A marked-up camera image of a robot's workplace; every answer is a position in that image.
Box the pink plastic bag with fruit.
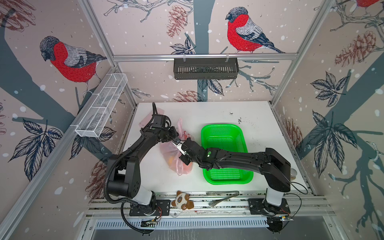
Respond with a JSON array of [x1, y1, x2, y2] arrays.
[[160, 118, 194, 176]]

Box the green plastic basket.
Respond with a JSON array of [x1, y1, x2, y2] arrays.
[[201, 124, 254, 185]]

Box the orange fruit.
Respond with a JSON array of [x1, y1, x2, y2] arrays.
[[167, 156, 178, 167]]

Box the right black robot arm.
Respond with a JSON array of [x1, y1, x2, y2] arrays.
[[173, 138, 291, 207]]

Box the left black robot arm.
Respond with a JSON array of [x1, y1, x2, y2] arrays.
[[104, 114, 178, 206]]

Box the pink rectangular lid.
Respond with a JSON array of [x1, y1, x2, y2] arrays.
[[139, 108, 165, 128]]

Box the panda plush toy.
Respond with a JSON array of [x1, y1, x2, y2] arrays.
[[171, 191, 194, 211]]

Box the small glass jar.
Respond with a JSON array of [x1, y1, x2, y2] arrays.
[[290, 168, 298, 182]]

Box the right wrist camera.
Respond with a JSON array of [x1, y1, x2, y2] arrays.
[[173, 138, 186, 155]]

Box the metal tongs on rail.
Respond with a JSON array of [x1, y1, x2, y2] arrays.
[[206, 191, 240, 207]]

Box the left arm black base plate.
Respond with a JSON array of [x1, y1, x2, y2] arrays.
[[129, 200, 171, 217]]

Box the white wire mesh shelf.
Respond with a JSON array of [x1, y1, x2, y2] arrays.
[[75, 73, 128, 138]]

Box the aluminium horizontal frame bar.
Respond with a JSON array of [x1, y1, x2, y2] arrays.
[[113, 53, 298, 63]]

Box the black hanging wall basket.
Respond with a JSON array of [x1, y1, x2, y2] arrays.
[[174, 58, 239, 80]]

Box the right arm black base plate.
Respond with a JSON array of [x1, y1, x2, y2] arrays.
[[248, 198, 291, 217]]

